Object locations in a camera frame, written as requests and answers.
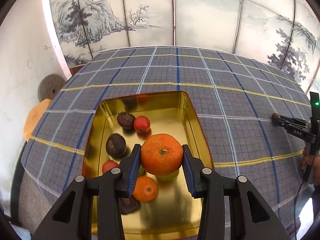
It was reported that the dark brown passion fruit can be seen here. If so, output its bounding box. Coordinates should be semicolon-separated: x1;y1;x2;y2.
119;196;140;215
117;112;136;129
105;133;127;158

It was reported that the green round fruit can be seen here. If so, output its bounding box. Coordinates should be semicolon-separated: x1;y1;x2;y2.
138;166;179;182

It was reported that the person right hand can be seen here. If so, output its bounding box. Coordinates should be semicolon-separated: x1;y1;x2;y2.
302;148;320;186

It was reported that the grey plaid tablecloth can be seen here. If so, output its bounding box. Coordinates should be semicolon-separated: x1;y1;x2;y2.
22;47;311;226

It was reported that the red tomato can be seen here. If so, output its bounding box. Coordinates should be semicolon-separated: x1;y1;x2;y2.
133;116;151;133
101;160;119;174

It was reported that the gold metal tray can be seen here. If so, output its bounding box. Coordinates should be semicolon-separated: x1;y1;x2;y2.
82;91;213;239

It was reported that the small orange tangerine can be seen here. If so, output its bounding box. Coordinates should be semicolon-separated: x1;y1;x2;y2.
132;176;158;202

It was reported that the painted folding screen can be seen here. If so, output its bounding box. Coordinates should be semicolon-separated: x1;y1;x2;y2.
49;0;319;92

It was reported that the orange cushion stool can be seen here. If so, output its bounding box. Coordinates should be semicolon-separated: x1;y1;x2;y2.
23;99;52;141

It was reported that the grey millstone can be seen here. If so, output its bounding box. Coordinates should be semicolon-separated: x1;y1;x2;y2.
37;74;66;102

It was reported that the black cable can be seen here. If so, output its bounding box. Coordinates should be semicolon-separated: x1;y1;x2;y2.
292;179;307;240

